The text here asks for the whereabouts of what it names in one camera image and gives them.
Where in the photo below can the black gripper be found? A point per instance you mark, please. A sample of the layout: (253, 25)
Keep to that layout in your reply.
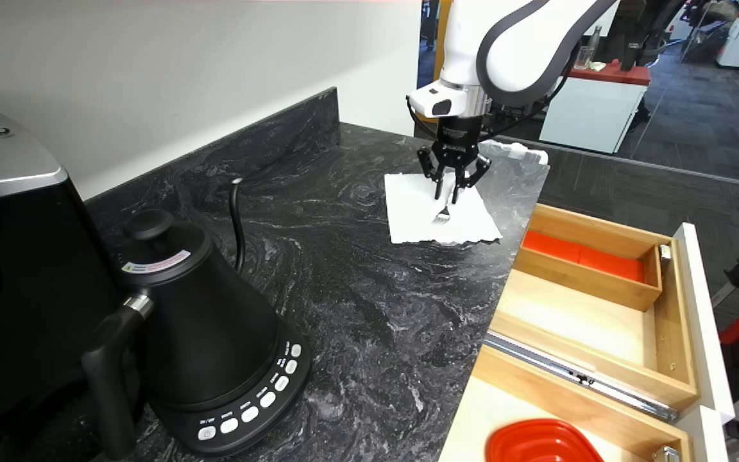
(458, 143)

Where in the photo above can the silver metal fork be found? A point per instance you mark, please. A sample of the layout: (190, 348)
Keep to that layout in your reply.
(441, 211)

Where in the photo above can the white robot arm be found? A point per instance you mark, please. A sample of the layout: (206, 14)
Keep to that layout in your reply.
(513, 43)

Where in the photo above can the orange drawer liner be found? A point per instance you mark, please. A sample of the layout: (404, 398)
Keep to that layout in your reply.
(589, 256)

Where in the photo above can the wooden drawer with orange liner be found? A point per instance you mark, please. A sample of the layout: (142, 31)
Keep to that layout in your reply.
(590, 322)

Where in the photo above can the white paper napkin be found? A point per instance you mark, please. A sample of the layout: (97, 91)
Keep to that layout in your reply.
(412, 213)

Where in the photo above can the white cabinet with red top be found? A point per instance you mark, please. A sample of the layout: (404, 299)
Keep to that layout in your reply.
(595, 111)

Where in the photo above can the orange bowl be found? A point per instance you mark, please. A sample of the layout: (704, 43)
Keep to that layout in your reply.
(545, 443)

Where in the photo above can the black electric gooseneck kettle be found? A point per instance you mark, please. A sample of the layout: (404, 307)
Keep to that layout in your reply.
(206, 342)

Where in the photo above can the black silver coffee maker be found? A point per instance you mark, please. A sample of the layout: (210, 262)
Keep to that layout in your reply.
(19, 283)

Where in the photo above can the metal drawer slide rail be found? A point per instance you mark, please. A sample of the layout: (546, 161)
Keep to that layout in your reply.
(575, 376)

